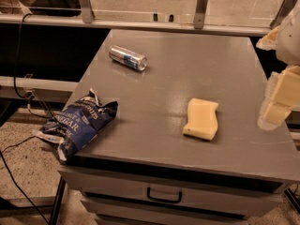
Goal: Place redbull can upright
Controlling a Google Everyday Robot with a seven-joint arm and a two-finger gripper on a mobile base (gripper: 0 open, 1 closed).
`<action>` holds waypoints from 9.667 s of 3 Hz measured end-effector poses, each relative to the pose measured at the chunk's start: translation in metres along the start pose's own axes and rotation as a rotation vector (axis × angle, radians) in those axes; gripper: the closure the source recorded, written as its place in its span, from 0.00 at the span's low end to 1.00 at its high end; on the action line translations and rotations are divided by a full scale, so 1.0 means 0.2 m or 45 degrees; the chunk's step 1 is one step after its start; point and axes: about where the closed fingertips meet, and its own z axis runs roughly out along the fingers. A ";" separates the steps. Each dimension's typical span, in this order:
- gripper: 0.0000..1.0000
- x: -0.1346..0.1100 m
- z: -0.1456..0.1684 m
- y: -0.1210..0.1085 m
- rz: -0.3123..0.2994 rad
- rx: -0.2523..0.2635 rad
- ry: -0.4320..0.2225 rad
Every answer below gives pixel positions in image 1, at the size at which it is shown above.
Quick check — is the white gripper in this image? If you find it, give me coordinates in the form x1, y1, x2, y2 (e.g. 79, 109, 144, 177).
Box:
256, 6, 300, 130

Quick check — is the silver blue redbull can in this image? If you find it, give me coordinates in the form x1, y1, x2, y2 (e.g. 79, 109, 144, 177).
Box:
109, 45, 147, 71

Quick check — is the yellow sponge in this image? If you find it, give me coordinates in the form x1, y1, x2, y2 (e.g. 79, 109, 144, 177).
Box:
183, 98, 218, 141

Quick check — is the grey drawer cabinet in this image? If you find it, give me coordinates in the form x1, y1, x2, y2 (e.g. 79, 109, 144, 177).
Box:
59, 30, 300, 225

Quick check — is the blue vinegar chips bag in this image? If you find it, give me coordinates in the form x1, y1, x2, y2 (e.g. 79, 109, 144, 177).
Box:
33, 89, 118, 162

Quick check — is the person in background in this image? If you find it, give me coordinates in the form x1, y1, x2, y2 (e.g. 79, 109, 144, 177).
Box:
0, 0, 81, 17

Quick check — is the black drawer handle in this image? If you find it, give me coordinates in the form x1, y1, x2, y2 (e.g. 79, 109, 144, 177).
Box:
146, 187, 183, 204

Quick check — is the metal railing frame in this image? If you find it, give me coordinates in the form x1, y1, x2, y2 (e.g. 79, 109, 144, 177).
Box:
0, 0, 298, 36

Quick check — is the black power cable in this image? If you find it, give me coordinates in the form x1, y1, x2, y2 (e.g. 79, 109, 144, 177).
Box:
0, 12, 55, 225

